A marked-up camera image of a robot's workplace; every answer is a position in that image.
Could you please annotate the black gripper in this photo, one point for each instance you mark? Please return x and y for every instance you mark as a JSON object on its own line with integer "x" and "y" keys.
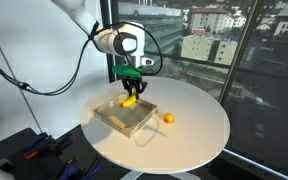
{"x": 134, "y": 84}

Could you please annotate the yellow banana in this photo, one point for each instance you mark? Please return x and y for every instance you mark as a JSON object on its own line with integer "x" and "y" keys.
{"x": 128, "y": 101}

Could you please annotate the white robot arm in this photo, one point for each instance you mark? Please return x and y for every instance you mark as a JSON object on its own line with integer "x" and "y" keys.
{"x": 109, "y": 40}

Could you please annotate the shallow wooden box tray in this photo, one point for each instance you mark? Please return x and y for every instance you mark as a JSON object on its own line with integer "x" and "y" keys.
{"x": 127, "y": 120}

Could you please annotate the small round orange fruit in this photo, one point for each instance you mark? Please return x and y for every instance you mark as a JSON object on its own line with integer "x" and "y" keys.
{"x": 168, "y": 118}

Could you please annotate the dark corner window mullion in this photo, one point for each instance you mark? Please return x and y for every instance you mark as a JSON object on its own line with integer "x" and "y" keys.
{"x": 110, "y": 11}

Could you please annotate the dark blue black clamp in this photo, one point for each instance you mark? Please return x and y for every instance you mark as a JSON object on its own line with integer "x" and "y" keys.
{"x": 63, "y": 144}

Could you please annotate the white table base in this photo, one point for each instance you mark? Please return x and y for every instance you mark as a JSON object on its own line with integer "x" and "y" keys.
{"x": 184, "y": 176}

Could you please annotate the blue clamp with orange trigger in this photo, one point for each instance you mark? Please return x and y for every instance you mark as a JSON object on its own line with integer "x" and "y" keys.
{"x": 37, "y": 143}

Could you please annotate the dark slim window mullion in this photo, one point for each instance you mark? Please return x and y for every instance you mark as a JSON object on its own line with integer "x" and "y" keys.
{"x": 239, "y": 53}

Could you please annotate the white window sill strip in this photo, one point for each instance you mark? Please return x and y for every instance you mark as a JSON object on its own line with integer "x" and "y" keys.
{"x": 257, "y": 163}

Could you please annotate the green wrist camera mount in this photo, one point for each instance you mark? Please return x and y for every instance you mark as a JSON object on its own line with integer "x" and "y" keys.
{"x": 127, "y": 71}

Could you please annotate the dark horizontal window rail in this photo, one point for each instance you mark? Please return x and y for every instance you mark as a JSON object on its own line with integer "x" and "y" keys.
{"x": 197, "y": 61}

